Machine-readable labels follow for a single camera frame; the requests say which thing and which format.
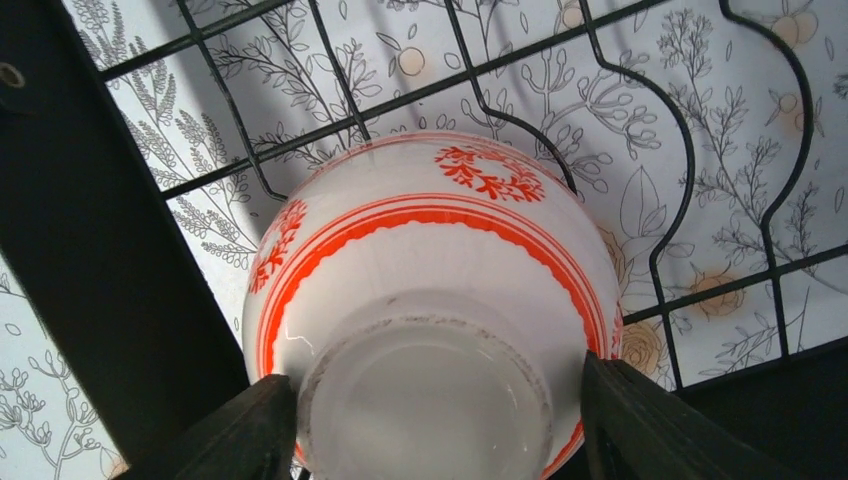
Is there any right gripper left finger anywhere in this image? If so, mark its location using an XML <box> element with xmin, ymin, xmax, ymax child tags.
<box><xmin>118</xmin><ymin>374</ymin><xmax>297</xmax><ymax>479</ymax></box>

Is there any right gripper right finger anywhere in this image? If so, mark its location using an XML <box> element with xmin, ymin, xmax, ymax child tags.
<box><xmin>580</xmin><ymin>351</ymin><xmax>795</xmax><ymax>479</ymax></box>

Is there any red patterned white bowl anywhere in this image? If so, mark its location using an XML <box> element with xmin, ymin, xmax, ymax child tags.
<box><xmin>241</xmin><ymin>130</ymin><xmax>623</xmax><ymax>479</ymax></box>

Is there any black wire dish rack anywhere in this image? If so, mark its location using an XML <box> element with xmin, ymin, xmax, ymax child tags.
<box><xmin>1</xmin><ymin>1</ymin><xmax>847</xmax><ymax>479</ymax></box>

